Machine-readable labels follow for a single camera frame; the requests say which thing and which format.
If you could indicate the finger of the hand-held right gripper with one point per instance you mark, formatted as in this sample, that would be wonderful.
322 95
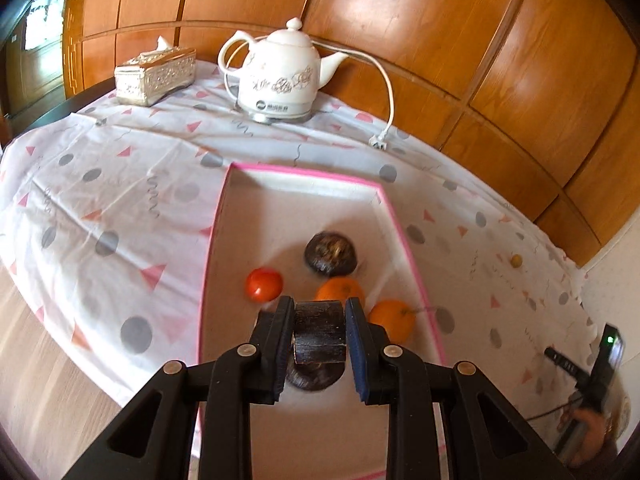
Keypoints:
560 360

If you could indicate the ornate silver tissue box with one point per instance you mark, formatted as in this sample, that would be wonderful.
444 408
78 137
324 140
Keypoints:
155 77

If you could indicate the red tomato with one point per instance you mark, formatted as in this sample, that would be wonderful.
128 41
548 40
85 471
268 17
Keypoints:
262 284

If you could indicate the person's right hand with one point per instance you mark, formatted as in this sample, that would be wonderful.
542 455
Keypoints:
597 435

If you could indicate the small orange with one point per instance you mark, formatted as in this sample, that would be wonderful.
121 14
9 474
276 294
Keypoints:
337 290

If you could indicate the pink-rimmed tray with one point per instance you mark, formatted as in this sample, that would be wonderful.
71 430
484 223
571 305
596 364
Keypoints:
280 220

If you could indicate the white patterned tablecloth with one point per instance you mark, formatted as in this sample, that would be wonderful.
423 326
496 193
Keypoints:
125 195

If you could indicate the dark wooden table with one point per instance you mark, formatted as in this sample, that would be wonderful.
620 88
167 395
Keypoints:
60 107

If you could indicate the large dark log piece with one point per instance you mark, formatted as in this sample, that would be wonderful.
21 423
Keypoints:
320 332

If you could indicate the kettle power base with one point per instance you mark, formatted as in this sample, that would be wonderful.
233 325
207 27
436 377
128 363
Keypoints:
272 116

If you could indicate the white ceramic electric kettle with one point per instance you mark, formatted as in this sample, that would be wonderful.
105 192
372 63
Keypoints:
277 80

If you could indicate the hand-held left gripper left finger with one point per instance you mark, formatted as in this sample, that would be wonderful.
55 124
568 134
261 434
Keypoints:
275 355

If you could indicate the large orange with stem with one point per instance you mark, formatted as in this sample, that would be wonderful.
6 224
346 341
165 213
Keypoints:
395 322

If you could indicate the small yellow-green round fruit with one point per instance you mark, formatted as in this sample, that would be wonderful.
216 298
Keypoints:
516 260

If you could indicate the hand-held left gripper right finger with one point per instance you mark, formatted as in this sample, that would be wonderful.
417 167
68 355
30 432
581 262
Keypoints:
357 360

